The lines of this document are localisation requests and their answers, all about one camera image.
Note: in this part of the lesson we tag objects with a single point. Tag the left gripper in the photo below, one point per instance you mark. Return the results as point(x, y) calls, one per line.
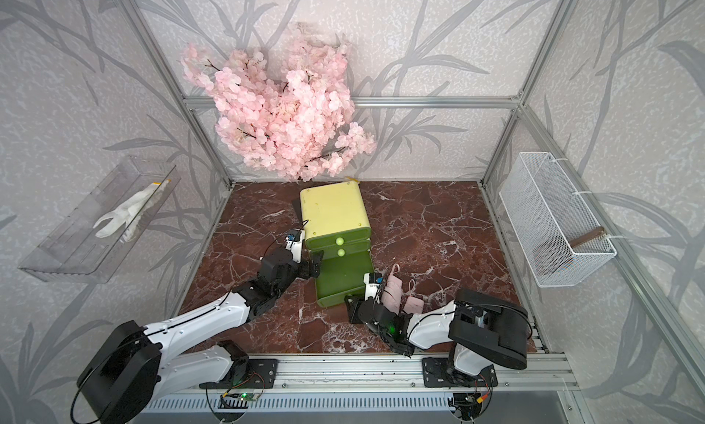
point(307, 272)

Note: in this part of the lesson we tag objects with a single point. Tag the pink cherry blossom tree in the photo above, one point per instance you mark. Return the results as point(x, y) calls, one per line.
point(298, 127)

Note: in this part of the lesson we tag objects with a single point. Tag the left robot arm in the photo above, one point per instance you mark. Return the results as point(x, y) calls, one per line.
point(138, 364)

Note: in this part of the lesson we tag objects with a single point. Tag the white wire wall basket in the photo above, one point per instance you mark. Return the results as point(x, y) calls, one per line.
point(541, 202)

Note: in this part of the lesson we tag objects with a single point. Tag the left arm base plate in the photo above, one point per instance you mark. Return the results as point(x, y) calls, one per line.
point(248, 373)

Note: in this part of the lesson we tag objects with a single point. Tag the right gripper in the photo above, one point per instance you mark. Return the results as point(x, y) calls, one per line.
point(354, 311)

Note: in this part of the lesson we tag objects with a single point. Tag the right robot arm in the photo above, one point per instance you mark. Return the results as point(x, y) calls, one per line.
point(484, 330)

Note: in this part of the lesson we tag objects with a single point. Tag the clear acrylic wall shelf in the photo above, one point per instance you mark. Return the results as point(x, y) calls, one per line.
point(72, 253)

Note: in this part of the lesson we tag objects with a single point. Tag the green pink drawer cabinet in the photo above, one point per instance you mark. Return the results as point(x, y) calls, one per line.
point(337, 228)

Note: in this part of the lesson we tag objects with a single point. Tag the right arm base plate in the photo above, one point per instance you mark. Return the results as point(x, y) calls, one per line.
point(437, 373)

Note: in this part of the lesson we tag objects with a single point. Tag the brown brush in basket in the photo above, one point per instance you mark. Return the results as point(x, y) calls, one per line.
point(556, 254)

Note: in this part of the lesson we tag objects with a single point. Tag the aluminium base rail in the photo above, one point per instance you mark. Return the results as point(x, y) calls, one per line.
point(358, 373)

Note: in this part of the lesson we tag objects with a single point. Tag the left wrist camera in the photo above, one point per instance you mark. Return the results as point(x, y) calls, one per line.
point(294, 242)

